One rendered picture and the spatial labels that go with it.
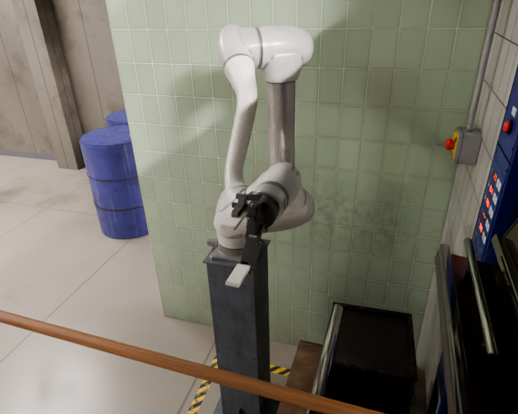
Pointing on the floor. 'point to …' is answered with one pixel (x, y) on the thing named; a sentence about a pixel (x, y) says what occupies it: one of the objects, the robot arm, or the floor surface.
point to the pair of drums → (114, 178)
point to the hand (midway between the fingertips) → (232, 255)
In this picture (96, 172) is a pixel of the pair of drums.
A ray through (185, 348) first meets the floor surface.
